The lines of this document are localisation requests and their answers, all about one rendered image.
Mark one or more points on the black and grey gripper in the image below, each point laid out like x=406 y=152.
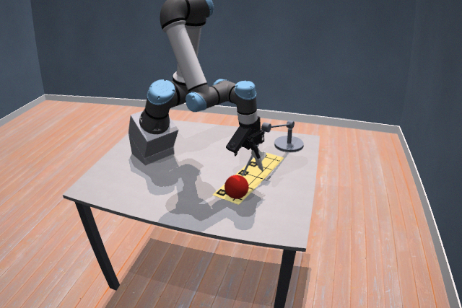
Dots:
x=253 y=140

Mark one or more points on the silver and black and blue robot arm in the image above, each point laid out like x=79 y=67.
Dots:
x=182 y=21

